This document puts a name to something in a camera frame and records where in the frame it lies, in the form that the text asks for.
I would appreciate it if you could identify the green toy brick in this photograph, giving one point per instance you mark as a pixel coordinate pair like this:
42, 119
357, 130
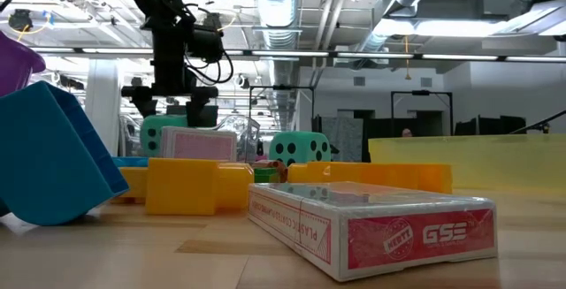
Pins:
264, 175

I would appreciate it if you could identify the black background stand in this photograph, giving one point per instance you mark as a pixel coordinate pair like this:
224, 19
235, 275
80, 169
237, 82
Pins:
546, 125

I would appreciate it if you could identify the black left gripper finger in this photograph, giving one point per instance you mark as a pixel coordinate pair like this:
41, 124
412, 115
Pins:
197, 103
143, 107

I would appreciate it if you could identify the black ceiling camera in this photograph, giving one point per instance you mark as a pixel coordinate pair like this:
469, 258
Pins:
20, 18

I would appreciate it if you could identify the small blue toy brick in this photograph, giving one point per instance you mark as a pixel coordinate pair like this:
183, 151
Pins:
48, 156

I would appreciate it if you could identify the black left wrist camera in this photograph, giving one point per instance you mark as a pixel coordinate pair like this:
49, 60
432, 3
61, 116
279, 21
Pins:
205, 41

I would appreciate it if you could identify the grey patterned panel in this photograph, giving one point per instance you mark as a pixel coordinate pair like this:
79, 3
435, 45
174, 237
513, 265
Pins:
347, 136

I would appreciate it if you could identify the small yellow toy brick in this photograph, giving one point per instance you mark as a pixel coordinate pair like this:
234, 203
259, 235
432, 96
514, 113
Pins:
297, 174

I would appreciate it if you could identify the purple plastic bucket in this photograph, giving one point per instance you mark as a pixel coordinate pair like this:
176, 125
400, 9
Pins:
15, 68

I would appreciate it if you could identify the white building pillar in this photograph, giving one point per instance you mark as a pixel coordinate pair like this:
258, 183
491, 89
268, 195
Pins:
102, 103

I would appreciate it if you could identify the small orange square brick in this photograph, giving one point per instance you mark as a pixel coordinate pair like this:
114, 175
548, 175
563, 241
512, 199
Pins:
132, 185

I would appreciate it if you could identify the person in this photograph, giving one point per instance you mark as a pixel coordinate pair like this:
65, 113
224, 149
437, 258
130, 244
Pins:
407, 133

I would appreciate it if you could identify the large yellow notched brick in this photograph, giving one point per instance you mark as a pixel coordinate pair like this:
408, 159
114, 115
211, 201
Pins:
424, 178
181, 187

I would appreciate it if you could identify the yellow translucent plastic bin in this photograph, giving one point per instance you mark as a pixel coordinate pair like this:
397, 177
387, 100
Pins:
486, 161

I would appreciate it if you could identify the ceiling light strip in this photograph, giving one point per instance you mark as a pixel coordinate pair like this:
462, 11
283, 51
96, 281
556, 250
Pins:
53, 50
289, 53
460, 57
119, 51
234, 52
376, 55
535, 59

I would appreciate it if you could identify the clear rectangular plastic bin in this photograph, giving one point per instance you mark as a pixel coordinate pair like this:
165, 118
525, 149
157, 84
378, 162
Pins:
248, 141

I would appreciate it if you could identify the brown toy cylinder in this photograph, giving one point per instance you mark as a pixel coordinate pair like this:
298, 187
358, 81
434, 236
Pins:
279, 169

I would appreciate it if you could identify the cyan foam die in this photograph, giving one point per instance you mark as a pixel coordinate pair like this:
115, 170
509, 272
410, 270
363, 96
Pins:
300, 147
150, 136

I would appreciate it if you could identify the black background rig frame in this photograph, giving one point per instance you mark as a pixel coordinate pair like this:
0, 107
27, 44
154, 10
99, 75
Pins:
422, 93

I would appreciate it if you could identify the pink boxed card deck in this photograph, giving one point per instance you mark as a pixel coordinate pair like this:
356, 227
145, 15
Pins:
376, 236
199, 145

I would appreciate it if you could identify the silver corrugated air duct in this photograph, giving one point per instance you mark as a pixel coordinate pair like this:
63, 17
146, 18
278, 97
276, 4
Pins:
278, 68

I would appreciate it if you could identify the wall air vent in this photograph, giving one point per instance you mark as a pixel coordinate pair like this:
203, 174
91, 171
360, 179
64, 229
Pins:
426, 82
359, 81

